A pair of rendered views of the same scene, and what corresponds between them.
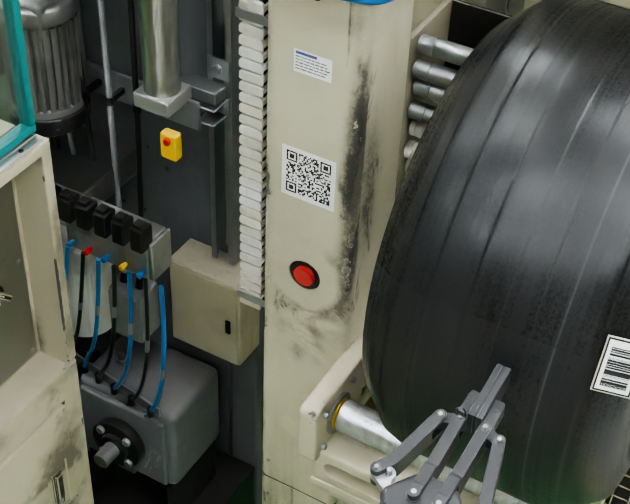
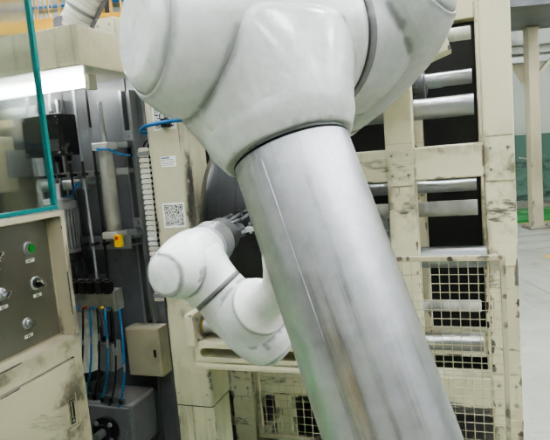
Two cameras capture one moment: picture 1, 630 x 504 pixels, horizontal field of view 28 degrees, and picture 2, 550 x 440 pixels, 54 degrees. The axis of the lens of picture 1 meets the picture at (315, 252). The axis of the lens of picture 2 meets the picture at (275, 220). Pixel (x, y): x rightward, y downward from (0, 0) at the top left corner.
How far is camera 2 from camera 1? 0.89 m
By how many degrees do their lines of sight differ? 35
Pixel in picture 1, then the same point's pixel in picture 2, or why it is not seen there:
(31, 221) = (56, 255)
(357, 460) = (215, 341)
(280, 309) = not seen: hidden behind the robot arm
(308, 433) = (189, 328)
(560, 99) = not seen: hidden behind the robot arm
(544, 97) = not seen: hidden behind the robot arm
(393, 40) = (198, 153)
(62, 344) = (72, 324)
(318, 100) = (172, 175)
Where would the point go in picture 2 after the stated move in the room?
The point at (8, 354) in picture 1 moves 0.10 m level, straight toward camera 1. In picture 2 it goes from (45, 326) to (49, 334)
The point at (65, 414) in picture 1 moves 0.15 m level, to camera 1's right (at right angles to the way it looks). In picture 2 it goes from (74, 363) to (127, 356)
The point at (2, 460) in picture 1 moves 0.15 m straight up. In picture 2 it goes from (41, 372) to (34, 318)
